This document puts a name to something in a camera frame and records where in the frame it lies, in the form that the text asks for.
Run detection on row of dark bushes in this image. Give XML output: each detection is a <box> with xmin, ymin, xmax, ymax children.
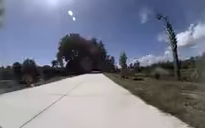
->
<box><xmin>0</xmin><ymin>57</ymin><xmax>68</xmax><ymax>88</ymax></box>

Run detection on scrub bushes beyond verge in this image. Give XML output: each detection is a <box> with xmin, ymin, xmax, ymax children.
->
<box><xmin>115</xmin><ymin>50</ymin><xmax>205</xmax><ymax>83</ymax></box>

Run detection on dark strip of ground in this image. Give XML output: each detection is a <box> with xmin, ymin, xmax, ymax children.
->
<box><xmin>0</xmin><ymin>75</ymin><xmax>78</xmax><ymax>98</ymax></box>

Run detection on dry grass verge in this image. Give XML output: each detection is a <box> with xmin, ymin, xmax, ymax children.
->
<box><xmin>103</xmin><ymin>72</ymin><xmax>205</xmax><ymax>128</ymax></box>

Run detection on thin leaning tree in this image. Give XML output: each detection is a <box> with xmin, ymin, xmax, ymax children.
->
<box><xmin>156</xmin><ymin>13</ymin><xmax>183</xmax><ymax>81</ymax></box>

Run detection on pale concrete path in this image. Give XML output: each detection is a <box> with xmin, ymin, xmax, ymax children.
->
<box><xmin>0</xmin><ymin>72</ymin><xmax>191</xmax><ymax>128</ymax></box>

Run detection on large dark tree clump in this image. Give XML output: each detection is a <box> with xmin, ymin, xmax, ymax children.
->
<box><xmin>56</xmin><ymin>32</ymin><xmax>116</xmax><ymax>75</ymax></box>

